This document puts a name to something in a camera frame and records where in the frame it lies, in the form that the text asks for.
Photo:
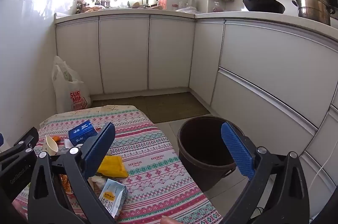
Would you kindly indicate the blue carton box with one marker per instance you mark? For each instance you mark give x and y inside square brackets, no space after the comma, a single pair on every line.
[79,132]

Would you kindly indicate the light blue milk carton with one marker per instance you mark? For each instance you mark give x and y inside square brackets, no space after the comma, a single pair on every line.
[112,196]

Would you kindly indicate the orange snack packet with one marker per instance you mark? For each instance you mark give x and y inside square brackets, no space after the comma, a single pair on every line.
[65,184]

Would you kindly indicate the orange peel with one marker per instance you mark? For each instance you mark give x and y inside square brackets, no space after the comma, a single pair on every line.
[56,138]

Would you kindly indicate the yellow packet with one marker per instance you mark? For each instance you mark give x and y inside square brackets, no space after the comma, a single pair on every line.
[113,165]

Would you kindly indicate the white crumpled plastic wrap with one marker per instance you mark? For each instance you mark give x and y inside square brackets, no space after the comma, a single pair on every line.
[186,9]

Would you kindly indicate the red bottle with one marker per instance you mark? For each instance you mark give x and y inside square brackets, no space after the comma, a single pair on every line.
[163,2]

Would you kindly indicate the stacked steel pot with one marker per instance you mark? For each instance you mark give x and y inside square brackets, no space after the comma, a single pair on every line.
[314,7]

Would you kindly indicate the brown plastic bucket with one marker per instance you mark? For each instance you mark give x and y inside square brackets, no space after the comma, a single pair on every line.
[200,139]

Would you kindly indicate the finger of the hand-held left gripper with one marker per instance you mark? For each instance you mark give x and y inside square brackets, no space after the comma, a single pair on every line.
[26,138]

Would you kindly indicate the red food bag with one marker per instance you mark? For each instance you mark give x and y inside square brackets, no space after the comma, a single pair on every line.
[217,7]

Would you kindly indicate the white plastic shopping bag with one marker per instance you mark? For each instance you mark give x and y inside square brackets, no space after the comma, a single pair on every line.
[71,97]

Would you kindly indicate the patterned striped blanket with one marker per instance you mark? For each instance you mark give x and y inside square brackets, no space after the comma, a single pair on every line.
[158,160]

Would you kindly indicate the brown floor mat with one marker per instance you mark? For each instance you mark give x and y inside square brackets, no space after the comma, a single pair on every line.
[171,107]

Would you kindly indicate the white paper cup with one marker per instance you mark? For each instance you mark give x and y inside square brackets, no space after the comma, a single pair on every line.
[51,146]

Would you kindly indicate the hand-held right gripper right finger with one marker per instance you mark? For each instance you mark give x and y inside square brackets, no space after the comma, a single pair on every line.
[236,150]

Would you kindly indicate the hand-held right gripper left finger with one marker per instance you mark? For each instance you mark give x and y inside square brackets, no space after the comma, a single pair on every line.
[100,150]

